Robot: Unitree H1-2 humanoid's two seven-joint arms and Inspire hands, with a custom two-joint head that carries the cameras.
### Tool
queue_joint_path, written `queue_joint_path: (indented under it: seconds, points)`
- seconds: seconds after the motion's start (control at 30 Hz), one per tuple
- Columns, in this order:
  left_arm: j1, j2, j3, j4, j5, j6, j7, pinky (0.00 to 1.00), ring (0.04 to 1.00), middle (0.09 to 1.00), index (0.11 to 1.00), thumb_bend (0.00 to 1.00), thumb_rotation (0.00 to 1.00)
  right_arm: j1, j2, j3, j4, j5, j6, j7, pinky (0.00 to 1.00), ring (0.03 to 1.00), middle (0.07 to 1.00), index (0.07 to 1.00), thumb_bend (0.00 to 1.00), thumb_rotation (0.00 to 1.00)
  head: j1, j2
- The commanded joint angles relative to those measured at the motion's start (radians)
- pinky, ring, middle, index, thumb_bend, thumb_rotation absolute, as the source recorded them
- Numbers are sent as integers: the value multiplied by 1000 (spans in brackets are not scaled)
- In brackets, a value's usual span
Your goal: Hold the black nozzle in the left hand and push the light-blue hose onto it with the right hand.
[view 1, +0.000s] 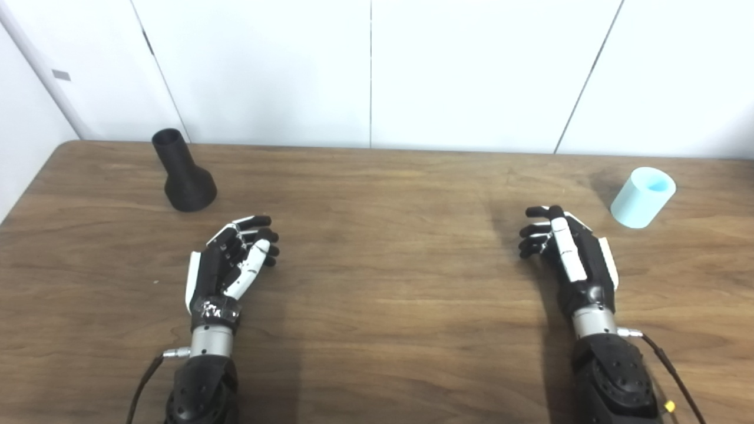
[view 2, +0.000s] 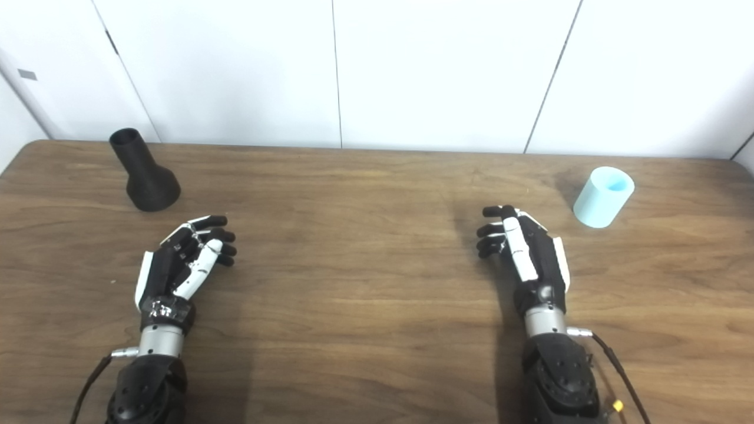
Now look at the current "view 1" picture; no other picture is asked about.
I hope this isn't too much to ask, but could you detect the black funnel-shaped nozzle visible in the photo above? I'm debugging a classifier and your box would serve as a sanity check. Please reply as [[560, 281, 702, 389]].
[[151, 128, 218, 213]]

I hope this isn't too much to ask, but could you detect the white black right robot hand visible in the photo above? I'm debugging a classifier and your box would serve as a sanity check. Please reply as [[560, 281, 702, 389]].
[[518, 205, 619, 322]]

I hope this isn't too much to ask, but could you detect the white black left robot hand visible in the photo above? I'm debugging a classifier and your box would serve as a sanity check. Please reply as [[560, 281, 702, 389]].
[[184, 215, 280, 333]]

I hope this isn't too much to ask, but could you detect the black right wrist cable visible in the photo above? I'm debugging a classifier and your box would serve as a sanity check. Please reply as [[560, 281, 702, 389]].
[[617, 327, 707, 424]]

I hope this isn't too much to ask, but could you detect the light-blue short hose piece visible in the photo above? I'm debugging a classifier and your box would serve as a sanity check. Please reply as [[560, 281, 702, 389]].
[[610, 167, 677, 229]]

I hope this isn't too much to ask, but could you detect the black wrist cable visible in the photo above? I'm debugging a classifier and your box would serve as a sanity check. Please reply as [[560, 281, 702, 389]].
[[617, 327, 707, 424], [125, 347, 192, 424]]

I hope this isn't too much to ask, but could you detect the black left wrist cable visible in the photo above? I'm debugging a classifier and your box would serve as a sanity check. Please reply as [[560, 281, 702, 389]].
[[125, 347, 192, 424]]

